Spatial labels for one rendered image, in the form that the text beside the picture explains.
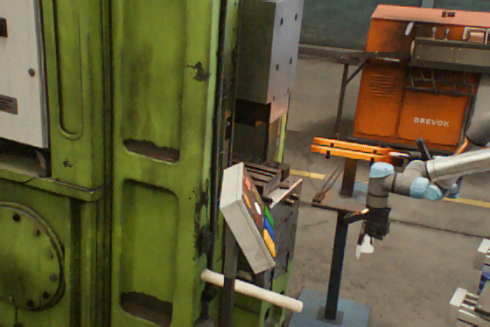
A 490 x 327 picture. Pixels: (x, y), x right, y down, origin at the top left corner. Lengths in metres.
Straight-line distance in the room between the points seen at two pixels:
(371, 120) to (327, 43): 4.17
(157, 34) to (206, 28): 0.26
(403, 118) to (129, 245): 3.88
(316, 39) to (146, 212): 7.79
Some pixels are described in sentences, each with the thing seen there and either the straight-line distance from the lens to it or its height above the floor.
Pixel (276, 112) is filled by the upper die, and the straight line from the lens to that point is 2.70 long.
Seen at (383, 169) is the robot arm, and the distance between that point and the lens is 2.26.
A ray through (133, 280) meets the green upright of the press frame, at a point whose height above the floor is 0.49.
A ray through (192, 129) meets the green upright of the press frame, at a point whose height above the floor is 1.29.
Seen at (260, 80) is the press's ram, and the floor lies 1.46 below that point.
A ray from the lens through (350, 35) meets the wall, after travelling 10.23.
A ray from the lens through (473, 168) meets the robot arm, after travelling 2.35.
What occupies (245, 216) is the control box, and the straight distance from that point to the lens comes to 2.12.
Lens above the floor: 2.08
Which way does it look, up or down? 21 degrees down
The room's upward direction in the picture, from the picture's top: 5 degrees clockwise
